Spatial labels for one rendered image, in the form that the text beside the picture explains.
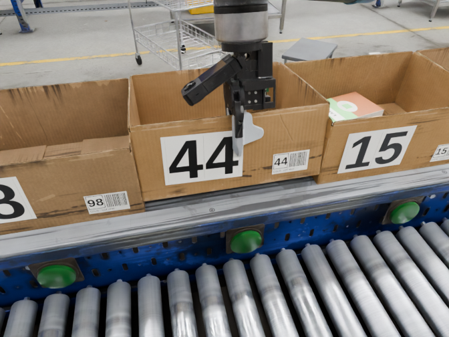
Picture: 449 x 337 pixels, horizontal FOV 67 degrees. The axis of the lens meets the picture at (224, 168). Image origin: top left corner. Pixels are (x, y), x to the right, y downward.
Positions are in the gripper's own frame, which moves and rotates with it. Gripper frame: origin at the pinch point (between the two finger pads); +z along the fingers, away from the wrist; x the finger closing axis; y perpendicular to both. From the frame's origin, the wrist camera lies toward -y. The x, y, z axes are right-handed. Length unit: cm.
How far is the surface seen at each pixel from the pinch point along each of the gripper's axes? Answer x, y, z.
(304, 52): 185, 98, 11
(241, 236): -4.1, -0.2, 18.3
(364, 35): 325, 237, 19
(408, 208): -4.2, 39.7, 18.8
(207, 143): -0.7, -5.4, -2.3
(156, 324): -11.7, -19.9, 30.1
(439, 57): 26, 68, -8
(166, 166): -0.1, -13.6, 1.6
